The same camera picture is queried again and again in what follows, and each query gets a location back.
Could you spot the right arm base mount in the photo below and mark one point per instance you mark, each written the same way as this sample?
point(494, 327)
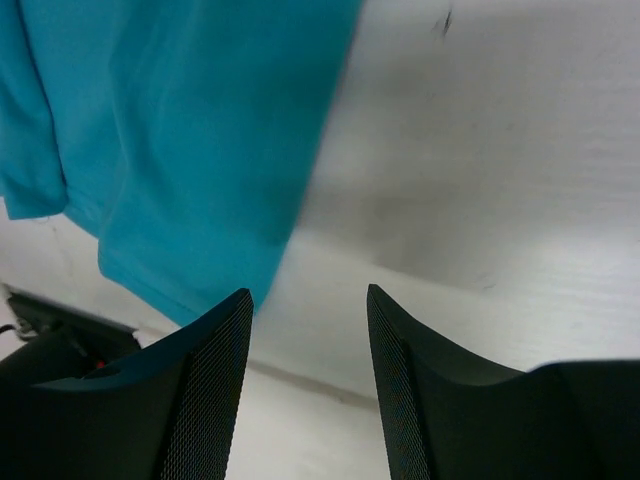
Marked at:
point(95, 340)

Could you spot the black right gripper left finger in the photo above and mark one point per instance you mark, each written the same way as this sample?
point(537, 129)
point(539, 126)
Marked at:
point(167, 411)

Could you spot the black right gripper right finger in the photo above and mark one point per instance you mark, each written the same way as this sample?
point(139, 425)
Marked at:
point(448, 413)

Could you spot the teal t shirt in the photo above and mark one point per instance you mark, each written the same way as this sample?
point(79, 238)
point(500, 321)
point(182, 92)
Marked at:
point(181, 135)

